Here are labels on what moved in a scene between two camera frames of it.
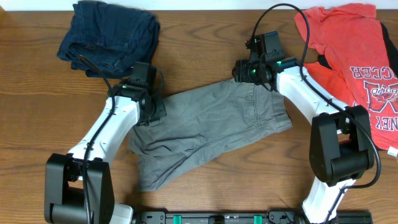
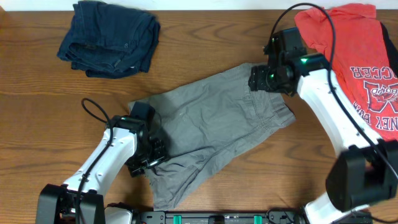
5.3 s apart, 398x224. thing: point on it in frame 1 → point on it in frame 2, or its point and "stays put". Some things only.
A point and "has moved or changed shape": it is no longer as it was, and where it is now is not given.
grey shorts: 199,122 has moved or changed shape
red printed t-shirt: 364,67 stays put
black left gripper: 161,111 → 161,154
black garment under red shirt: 393,53 stays put
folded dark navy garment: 114,39 stays put
